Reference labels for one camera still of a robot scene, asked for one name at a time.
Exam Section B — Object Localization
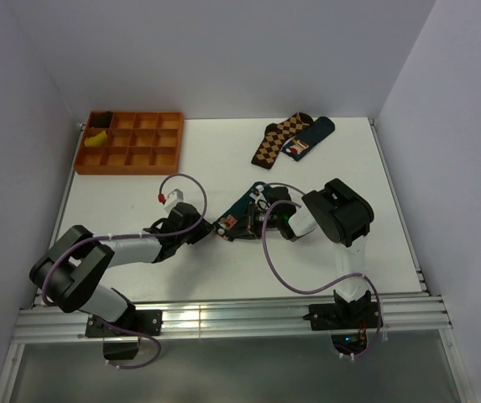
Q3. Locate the rolled black sock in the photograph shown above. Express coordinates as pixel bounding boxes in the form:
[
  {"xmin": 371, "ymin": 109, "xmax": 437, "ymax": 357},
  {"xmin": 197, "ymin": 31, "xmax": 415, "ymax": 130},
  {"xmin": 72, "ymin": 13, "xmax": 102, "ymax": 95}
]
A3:
[{"xmin": 87, "ymin": 111, "xmax": 113, "ymax": 128}]

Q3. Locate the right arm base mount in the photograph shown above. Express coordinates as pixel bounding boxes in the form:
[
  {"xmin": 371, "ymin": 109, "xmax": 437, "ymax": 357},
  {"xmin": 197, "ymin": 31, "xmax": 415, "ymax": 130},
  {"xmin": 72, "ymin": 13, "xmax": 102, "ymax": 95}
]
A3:
[{"xmin": 303, "ymin": 301, "xmax": 384, "ymax": 358}]

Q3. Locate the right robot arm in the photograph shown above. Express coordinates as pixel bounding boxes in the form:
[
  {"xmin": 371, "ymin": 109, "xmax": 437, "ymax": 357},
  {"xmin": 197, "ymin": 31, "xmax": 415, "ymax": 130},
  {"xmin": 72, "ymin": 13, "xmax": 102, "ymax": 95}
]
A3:
[{"xmin": 214, "ymin": 179, "xmax": 384, "ymax": 329}]

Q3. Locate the navy snowman sock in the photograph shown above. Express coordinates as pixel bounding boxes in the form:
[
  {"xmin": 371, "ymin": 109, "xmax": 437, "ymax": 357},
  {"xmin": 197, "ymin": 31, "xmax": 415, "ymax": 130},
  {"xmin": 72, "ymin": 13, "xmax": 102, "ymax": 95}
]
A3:
[{"xmin": 282, "ymin": 117, "xmax": 336, "ymax": 162}]

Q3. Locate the orange compartment tray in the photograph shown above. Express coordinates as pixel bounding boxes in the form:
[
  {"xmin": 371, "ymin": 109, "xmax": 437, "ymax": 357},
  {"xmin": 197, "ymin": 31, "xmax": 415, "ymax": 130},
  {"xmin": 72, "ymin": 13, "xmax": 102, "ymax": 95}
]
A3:
[{"xmin": 74, "ymin": 110, "xmax": 184, "ymax": 175}]

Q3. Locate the brown argyle sock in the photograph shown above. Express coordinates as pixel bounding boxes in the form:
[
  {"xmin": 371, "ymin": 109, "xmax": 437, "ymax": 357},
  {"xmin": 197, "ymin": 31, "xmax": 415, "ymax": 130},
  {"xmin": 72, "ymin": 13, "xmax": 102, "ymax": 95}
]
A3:
[{"xmin": 251, "ymin": 113, "xmax": 314, "ymax": 170}]

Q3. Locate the green reindeer sock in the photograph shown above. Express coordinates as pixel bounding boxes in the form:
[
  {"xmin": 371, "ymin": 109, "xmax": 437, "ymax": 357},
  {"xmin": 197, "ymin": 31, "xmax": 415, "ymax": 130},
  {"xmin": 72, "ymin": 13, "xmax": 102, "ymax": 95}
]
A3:
[{"xmin": 213, "ymin": 181, "xmax": 269, "ymax": 241}]

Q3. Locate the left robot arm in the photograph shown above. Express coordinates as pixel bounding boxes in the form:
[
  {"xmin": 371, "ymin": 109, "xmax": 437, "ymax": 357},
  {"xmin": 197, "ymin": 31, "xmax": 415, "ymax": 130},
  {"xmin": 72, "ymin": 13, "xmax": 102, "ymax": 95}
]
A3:
[{"xmin": 29, "ymin": 202, "xmax": 212, "ymax": 335}]

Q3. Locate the rolled yellow sock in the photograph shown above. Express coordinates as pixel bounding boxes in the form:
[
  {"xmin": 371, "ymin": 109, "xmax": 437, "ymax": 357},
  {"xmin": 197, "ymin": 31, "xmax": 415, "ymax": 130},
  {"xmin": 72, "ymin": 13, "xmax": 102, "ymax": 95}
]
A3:
[{"xmin": 84, "ymin": 130, "xmax": 107, "ymax": 147}]

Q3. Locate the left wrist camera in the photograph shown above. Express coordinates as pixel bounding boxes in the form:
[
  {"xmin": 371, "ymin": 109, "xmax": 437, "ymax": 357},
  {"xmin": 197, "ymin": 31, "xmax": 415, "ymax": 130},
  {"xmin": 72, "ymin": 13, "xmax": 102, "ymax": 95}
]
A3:
[{"xmin": 158, "ymin": 189, "xmax": 184, "ymax": 213}]

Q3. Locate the aluminium front rail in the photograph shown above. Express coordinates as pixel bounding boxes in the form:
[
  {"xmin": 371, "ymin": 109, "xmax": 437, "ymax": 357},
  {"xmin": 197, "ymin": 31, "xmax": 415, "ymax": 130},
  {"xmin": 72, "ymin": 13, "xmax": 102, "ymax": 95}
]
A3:
[{"xmin": 11, "ymin": 293, "xmax": 452, "ymax": 344}]

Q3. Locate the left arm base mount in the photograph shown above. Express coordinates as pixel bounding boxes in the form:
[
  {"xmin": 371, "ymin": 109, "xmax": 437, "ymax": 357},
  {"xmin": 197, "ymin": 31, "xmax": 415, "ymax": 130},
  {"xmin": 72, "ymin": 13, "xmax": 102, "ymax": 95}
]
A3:
[{"xmin": 85, "ymin": 309, "xmax": 163, "ymax": 369}]

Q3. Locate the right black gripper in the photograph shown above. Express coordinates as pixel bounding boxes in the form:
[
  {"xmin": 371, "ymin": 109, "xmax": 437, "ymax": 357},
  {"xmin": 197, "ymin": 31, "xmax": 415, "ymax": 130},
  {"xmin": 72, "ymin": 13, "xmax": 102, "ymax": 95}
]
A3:
[{"xmin": 227, "ymin": 201, "xmax": 282, "ymax": 239}]

